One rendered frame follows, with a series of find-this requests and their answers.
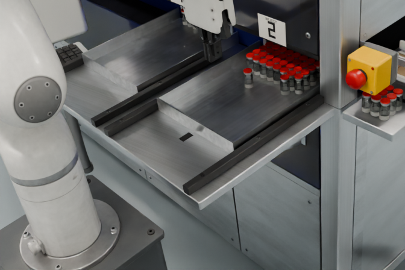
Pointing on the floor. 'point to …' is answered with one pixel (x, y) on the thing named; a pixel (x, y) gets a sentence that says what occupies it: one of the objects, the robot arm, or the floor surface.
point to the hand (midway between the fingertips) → (212, 49)
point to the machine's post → (339, 172)
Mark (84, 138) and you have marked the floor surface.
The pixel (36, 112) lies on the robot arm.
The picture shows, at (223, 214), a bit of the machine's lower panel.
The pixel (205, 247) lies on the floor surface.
